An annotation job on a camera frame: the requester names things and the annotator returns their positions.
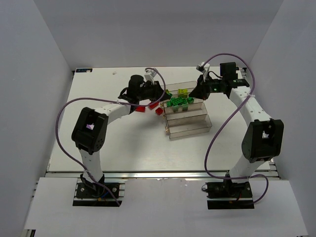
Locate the blue label sticker left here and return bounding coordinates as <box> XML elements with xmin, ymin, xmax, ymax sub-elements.
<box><xmin>75</xmin><ymin>68</ymin><xmax>93</xmax><ymax>73</ymax></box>

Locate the lime green long lego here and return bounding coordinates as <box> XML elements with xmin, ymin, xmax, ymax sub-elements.
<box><xmin>177</xmin><ymin>88</ymin><xmax>188</xmax><ymax>98</ymax></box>

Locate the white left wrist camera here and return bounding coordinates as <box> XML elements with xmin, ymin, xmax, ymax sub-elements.
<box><xmin>144</xmin><ymin>69</ymin><xmax>157</xmax><ymax>84</ymax></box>

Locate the green tall lego block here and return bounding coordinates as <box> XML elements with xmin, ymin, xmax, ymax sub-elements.
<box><xmin>187</xmin><ymin>97</ymin><xmax>194</xmax><ymax>104</ymax></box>

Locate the clear bin farthest back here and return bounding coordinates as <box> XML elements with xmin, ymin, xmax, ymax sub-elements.
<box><xmin>166</xmin><ymin>81</ymin><xmax>197</xmax><ymax>98</ymax></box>

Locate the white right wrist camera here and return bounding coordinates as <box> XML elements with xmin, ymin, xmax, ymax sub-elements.
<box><xmin>196</xmin><ymin>62</ymin><xmax>210</xmax><ymax>77</ymax></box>

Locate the clear bin nearest front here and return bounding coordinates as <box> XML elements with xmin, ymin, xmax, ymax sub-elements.
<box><xmin>165</xmin><ymin>115</ymin><xmax>212</xmax><ymax>139</ymax></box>

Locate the aluminium table edge rail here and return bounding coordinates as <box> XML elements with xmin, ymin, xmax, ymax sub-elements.
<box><xmin>45</xmin><ymin>170</ymin><xmax>279</xmax><ymax>180</ymax></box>

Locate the red small square lego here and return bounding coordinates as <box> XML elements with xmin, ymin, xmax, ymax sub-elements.
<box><xmin>155</xmin><ymin>107</ymin><xmax>163</xmax><ymax>116</ymax></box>

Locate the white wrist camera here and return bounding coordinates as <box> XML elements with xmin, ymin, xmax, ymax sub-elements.
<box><xmin>144</xmin><ymin>69</ymin><xmax>157</xmax><ymax>84</ymax></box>
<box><xmin>196</xmin><ymin>62</ymin><xmax>210</xmax><ymax>77</ymax></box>

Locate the purple lego piece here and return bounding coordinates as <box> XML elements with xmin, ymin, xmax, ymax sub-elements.
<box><xmin>86</xmin><ymin>124</ymin><xmax>94</xmax><ymax>130</ymax></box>

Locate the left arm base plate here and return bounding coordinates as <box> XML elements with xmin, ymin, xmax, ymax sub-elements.
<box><xmin>73</xmin><ymin>181</ymin><xmax>125</xmax><ymax>207</ymax></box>

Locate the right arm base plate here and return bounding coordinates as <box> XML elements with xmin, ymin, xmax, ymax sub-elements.
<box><xmin>201</xmin><ymin>180</ymin><xmax>254</xmax><ymax>210</ymax></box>

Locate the red long lego brick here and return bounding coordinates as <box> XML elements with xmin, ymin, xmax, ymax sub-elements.
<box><xmin>149</xmin><ymin>102</ymin><xmax>159</xmax><ymax>110</ymax></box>

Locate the clear bin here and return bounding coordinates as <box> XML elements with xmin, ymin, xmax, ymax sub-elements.
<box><xmin>165</xmin><ymin>115</ymin><xmax>212</xmax><ymax>139</ymax></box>
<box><xmin>159</xmin><ymin>95</ymin><xmax>204</xmax><ymax>114</ymax></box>
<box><xmin>163</xmin><ymin>103</ymin><xmax>207</xmax><ymax>120</ymax></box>
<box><xmin>166</xmin><ymin>81</ymin><xmax>197</xmax><ymax>98</ymax></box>

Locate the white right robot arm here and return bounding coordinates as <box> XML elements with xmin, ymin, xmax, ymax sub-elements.
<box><xmin>189</xmin><ymin>62</ymin><xmax>284</xmax><ymax>183</ymax></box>

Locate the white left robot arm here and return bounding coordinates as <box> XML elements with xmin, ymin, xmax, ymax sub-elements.
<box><xmin>72</xmin><ymin>75</ymin><xmax>193</xmax><ymax>194</ymax></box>

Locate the red lego brick left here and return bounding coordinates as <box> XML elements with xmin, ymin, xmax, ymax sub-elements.
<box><xmin>135</xmin><ymin>106</ymin><xmax>146</xmax><ymax>113</ymax></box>

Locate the green lego with slope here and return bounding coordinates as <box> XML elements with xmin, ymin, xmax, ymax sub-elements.
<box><xmin>170</xmin><ymin>97</ymin><xmax>187</xmax><ymax>106</ymax></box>

